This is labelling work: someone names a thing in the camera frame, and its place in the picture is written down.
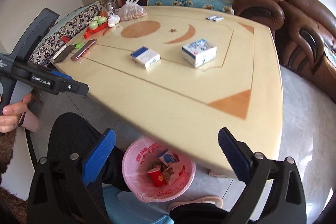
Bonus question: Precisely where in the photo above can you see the blue and white flat box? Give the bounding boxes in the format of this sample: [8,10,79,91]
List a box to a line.
[130,46,161,70]

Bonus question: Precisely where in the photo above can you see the person's pale pink shoe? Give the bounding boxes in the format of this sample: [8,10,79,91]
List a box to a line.
[168,195,223,210]

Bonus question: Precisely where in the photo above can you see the small white plastic bag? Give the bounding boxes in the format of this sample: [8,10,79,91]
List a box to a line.
[108,12,121,28]

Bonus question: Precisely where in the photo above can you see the red paper cup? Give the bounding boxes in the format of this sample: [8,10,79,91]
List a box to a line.
[146,168,165,187]

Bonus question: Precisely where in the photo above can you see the person's brown fuzzy sweater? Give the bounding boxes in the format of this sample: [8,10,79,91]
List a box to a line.
[0,128,27,203]

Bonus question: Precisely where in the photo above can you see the translucent red-print bin liner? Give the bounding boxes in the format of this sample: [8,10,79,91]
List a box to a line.
[122,136,196,203]

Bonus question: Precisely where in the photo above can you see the black flat object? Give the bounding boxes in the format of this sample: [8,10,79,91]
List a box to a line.
[53,45,77,64]

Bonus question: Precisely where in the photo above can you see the cream carved table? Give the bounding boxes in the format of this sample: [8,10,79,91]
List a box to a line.
[50,6,284,178]

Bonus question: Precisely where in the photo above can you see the plastic bag of peanuts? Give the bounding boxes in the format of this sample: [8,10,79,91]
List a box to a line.
[118,0,147,22]

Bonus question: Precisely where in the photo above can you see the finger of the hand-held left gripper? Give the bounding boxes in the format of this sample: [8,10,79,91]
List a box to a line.
[39,68,73,82]
[51,79,89,97]

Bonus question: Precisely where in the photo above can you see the light blue plastic stool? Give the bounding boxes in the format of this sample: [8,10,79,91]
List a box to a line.
[102,184,172,224]

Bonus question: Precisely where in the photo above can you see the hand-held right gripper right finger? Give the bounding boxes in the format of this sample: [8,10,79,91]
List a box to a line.
[218,127,307,224]

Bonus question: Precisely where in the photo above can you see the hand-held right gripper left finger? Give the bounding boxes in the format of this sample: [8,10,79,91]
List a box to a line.
[26,129,116,224]

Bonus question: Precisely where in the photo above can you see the blue cartoon medicine box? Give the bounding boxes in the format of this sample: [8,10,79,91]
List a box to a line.
[159,150,180,167]

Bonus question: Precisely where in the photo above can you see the pink trash bin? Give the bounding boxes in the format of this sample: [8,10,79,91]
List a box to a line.
[122,136,196,203]

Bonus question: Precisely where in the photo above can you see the brown leather armchair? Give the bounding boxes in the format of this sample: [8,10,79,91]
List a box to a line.
[273,0,336,104]

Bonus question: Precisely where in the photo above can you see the white box with blue print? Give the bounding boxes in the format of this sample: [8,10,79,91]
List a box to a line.
[182,38,217,68]

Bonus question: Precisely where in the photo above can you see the floral patterned bench cover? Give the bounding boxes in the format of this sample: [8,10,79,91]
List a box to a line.
[28,0,108,67]

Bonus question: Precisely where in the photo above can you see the pink smartphone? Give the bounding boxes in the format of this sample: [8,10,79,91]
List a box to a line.
[70,39,97,61]

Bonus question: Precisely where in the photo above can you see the steel pot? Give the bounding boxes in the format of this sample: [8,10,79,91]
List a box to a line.
[100,0,119,14]

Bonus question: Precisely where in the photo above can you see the white plastic wrapper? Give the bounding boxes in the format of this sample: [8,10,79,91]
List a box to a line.
[172,162,185,177]

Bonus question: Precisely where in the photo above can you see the person's left hand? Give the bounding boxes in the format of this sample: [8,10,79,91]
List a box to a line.
[0,93,32,134]

